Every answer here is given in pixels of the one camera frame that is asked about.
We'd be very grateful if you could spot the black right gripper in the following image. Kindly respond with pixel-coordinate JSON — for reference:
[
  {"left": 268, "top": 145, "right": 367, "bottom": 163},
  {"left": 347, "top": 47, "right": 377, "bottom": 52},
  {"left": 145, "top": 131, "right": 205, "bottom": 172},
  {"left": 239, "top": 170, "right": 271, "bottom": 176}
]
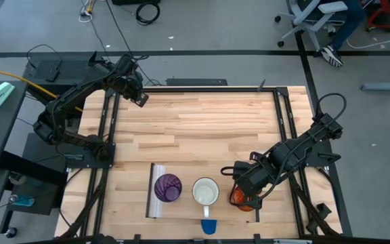
[{"left": 228, "top": 159, "right": 274, "bottom": 210}]

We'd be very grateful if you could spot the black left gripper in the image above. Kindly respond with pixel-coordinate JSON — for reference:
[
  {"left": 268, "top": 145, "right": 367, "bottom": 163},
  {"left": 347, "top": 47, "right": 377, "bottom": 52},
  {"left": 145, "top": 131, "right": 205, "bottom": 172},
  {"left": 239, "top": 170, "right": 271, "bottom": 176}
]
[{"left": 113, "top": 72, "right": 150, "bottom": 108}]

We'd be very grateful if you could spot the orange plastic cup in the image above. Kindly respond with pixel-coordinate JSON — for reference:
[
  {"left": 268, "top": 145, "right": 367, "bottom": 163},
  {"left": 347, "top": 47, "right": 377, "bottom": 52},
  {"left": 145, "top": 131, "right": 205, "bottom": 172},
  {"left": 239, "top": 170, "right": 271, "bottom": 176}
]
[{"left": 231, "top": 186, "right": 257, "bottom": 213}]

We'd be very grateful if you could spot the white ceramic mug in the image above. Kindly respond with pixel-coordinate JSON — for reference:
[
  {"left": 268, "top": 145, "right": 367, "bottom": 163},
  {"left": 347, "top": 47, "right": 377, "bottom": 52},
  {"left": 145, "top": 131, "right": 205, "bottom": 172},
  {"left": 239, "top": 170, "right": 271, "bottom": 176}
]
[{"left": 191, "top": 176, "right": 220, "bottom": 219}]

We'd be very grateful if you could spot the purple faceted plastic cup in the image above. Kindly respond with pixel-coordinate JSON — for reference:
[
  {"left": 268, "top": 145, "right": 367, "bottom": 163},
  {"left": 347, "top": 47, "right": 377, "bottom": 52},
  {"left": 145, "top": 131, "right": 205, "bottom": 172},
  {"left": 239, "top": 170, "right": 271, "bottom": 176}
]
[{"left": 153, "top": 173, "right": 183, "bottom": 203}]

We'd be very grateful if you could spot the black power strip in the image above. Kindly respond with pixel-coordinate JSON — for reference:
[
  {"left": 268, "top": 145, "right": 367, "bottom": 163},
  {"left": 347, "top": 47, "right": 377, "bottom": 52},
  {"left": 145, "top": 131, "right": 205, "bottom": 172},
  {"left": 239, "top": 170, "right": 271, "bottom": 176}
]
[{"left": 166, "top": 78, "right": 229, "bottom": 87}]

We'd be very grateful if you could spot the black computer tower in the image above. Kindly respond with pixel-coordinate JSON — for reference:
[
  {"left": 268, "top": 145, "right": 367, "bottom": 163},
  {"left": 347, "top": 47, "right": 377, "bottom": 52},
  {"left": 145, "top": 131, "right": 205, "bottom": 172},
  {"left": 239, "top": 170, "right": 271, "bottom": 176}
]
[{"left": 22, "top": 51, "right": 115, "bottom": 100}]

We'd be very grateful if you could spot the small black box device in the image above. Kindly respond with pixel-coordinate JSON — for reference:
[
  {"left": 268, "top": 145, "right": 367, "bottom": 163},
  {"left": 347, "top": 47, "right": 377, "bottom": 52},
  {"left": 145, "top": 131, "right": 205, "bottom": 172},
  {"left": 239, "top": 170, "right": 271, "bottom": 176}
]
[{"left": 45, "top": 69, "right": 61, "bottom": 83}]

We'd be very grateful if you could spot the black low cart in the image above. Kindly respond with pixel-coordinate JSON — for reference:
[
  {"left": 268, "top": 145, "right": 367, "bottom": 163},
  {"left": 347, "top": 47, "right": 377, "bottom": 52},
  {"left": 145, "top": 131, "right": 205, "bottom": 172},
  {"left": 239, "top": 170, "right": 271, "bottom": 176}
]
[{"left": 0, "top": 131, "right": 71, "bottom": 235}]

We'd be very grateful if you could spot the mint green stapler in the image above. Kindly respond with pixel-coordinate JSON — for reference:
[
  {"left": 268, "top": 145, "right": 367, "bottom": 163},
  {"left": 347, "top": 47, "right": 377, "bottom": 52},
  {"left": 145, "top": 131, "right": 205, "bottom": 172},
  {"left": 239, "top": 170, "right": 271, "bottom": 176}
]
[{"left": 0, "top": 81, "right": 16, "bottom": 108}]

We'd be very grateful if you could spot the grey metal desk foot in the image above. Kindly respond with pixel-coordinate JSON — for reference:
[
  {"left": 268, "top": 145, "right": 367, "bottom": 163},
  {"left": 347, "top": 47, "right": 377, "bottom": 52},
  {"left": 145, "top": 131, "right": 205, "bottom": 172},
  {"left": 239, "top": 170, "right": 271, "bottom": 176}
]
[{"left": 360, "top": 74, "right": 390, "bottom": 92}]

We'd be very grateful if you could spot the grey office chair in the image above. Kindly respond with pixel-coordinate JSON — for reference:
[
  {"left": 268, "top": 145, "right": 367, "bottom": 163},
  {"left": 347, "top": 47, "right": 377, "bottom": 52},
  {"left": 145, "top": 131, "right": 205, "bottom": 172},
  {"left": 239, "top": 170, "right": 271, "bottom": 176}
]
[{"left": 274, "top": 0, "right": 349, "bottom": 52}]

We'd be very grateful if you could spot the person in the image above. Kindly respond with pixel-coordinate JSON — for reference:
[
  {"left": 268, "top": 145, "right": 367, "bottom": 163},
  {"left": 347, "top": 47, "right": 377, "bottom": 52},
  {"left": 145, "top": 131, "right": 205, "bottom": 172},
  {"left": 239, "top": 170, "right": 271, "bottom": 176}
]
[{"left": 319, "top": 0, "right": 367, "bottom": 68}]

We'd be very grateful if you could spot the long black floor cable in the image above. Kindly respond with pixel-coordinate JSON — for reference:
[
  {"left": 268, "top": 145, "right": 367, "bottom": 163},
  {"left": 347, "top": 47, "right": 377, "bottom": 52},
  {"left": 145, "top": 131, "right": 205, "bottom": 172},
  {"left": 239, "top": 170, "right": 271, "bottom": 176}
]
[{"left": 105, "top": 0, "right": 164, "bottom": 87}]

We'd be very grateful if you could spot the black aluminium table frame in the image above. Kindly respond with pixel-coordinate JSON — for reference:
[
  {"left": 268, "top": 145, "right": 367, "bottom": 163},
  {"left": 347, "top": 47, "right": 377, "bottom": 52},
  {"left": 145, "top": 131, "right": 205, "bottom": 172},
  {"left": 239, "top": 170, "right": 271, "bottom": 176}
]
[{"left": 58, "top": 79, "right": 353, "bottom": 244}]

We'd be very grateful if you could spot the coiled black cable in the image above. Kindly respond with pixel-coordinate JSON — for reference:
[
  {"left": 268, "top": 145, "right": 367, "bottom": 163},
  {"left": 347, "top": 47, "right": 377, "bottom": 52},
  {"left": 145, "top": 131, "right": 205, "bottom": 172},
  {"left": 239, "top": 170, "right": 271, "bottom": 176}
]
[{"left": 135, "top": 1, "right": 161, "bottom": 26}]

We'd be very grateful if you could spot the white cable bundle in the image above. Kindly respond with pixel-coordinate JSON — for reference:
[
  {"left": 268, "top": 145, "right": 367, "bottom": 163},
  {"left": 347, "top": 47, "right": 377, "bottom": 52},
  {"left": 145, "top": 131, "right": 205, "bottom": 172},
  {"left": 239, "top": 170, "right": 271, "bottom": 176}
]
[{"left": 78, "top": 0, "right": 98, "bottom": 24}]

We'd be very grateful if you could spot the yellow cable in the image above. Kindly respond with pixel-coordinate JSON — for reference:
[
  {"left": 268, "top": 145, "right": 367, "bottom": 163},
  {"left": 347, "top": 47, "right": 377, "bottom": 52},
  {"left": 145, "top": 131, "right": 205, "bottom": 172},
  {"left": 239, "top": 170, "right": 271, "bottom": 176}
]
[{"left": 0, "top": 64, "right": 83, "bottom": 113}]

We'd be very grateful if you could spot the white floor cable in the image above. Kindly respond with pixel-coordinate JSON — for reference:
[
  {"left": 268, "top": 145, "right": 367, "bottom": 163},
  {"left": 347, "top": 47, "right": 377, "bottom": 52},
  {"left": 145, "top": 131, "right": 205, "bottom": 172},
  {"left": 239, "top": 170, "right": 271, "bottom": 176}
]
[{"left": 346, "top": 29, "right": 390, "bottom": 50}]

